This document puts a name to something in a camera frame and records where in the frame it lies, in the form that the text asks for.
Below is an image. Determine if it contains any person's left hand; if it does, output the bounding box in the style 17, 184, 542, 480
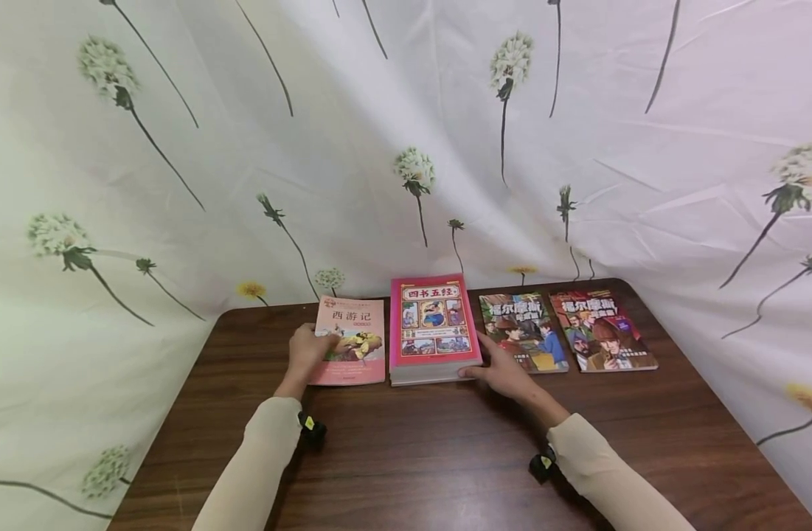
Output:
288, 323, 341, 386

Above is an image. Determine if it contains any red illustrated comic book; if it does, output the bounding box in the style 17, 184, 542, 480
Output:
549, 289, 659, 372

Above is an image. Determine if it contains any thick red book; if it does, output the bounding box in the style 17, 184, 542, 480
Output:
389, 274, 485, 387

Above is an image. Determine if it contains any green illustrated comic book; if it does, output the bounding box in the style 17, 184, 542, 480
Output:
479, 293, 571, 374

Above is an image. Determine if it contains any pink paperback book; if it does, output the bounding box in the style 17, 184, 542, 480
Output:
308, 296, 386, 387

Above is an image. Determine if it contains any person's left forearm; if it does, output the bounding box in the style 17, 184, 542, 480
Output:
192, 374, 310, 531

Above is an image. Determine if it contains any black wrist band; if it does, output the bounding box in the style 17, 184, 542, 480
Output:
529, 444, 559, 485
298, 411, 327, 449

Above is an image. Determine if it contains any person's right forearm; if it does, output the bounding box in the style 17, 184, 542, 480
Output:
521, 385, 698, 531

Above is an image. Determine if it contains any person's right hand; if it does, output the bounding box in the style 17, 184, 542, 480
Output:
458, 331, 538, 403

